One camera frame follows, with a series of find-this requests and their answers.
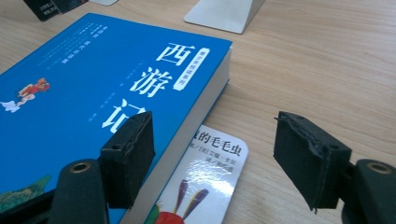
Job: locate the thick blue book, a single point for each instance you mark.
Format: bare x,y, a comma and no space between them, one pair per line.
87,93

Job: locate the white caterpillar picture book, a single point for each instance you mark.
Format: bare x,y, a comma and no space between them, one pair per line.
211,174

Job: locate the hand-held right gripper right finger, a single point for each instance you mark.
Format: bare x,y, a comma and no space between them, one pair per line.
311,161

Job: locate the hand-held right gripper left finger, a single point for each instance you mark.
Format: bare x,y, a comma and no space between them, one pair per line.
127,161

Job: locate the dark cover book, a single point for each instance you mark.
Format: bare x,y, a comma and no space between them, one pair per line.
70,4

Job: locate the grey metal expandable book rack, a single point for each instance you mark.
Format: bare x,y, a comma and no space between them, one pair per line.
224,15

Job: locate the thin softcover book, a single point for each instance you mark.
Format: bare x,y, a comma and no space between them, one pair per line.
42,9

